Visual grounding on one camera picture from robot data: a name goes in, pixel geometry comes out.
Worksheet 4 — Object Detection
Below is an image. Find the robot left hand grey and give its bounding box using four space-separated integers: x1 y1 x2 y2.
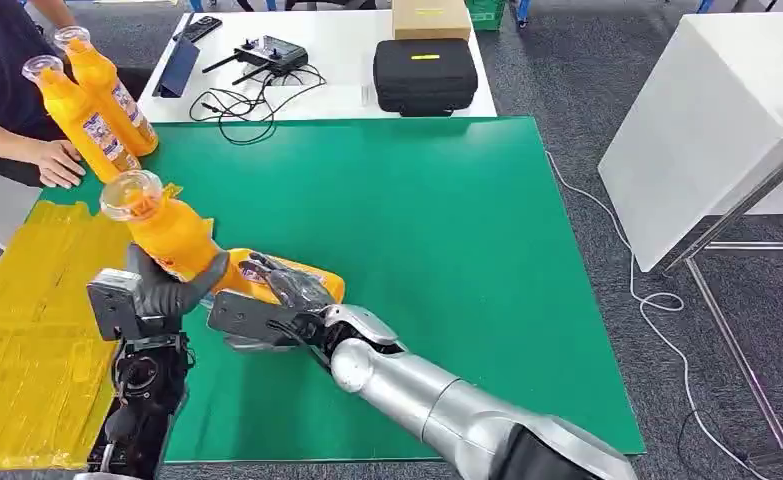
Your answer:
125 243 232 337

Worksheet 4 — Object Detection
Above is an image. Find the robot right hand grey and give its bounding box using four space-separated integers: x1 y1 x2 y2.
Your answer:
238 251 337 321

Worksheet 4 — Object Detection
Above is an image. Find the person's right hand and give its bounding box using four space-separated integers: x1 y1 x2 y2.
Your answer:
31 138 88 191

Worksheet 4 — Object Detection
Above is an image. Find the orange drink bottle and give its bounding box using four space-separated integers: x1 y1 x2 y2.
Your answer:
98 169 234 285
53 25 161 158
21 54 143 185
221 247 347 308

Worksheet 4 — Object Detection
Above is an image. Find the yellow plastic sheet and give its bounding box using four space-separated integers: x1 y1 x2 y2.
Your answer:
0 183 217 472

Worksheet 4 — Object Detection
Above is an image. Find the green table mat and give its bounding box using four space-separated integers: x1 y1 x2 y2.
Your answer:
37 115 648 464

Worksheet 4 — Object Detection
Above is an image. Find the blue tablet cover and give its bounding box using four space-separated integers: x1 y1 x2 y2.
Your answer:
151 35 202 100

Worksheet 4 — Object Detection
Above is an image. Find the black phone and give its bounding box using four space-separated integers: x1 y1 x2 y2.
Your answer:
172 15 224 44

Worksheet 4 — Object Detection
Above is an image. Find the black remote controller with antennas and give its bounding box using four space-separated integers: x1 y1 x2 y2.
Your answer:
201 34 310 87

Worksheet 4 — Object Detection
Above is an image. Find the black carry case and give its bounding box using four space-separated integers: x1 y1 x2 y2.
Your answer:
372 37 480 119

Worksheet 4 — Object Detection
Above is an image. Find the cardboard box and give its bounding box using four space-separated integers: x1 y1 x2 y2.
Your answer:
391 0 474 43

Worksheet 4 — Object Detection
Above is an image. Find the green plastic crate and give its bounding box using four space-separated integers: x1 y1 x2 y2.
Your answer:
463 0 507 33

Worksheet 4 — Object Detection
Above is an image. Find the large white table top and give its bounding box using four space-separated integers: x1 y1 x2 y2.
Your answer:
596 11 783 275

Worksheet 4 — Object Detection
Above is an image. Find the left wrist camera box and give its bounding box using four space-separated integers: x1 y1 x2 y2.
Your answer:
86 267 143 343

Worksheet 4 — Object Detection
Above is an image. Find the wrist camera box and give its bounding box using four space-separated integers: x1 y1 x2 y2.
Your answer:
86 267 143 343
206 288 317 351

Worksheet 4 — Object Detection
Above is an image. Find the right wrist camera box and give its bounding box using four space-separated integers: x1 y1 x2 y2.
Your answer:
206 288 317 351

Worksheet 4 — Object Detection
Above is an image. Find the black cable on table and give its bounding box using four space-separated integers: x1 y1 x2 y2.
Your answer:
188 63 329 146

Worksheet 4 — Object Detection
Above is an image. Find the white floor cable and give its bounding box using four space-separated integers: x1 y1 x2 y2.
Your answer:
543 150 771 480

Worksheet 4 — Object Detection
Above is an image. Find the blue metal frame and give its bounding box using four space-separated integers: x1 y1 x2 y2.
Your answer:
514 0 712 26

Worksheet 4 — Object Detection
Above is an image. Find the black floor cable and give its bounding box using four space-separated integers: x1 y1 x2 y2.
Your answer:
674 408 705 466

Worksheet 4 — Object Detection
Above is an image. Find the steel table frame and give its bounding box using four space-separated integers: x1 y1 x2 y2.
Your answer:
655 103 783 466

